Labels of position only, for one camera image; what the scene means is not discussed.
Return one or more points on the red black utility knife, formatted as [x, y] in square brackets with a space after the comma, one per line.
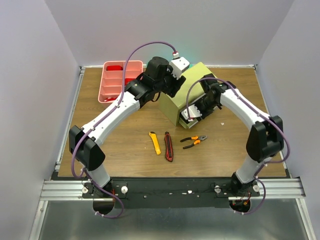
[169, 155]

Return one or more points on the red item back compartment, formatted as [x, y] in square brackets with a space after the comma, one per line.
[114, 68]

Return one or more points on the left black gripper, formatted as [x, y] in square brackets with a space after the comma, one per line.
[173, 90]

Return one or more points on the aluminium rail frame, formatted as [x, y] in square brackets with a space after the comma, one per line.
[130, 152]

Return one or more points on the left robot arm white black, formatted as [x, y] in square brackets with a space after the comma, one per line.
[160, 76]

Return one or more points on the red white item front compartment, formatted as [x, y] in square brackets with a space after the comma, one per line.
[109, 99]

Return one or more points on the yellow utility knife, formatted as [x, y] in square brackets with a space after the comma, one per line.
[154, 139]

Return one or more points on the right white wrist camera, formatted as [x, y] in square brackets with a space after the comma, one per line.
[191, 113]

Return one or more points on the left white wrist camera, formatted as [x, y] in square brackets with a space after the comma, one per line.
[179, 65]

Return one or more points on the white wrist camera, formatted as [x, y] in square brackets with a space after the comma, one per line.
[191, 113]
[179, 65]

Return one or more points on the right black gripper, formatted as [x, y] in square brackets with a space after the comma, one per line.
[204, 106]

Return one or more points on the olive green drawer cabinet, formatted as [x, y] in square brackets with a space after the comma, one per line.
[172, 107]

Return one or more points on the red item middle compartment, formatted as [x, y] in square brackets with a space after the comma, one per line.
[128, 80]

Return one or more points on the pink compartment tray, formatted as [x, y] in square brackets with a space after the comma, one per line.
[111, 81]

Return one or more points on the combination pliers orange handles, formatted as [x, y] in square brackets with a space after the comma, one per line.
[196, 140]

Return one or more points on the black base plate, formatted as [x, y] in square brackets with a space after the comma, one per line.
[177, 192]

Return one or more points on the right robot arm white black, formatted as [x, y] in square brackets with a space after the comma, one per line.
[266, 138]

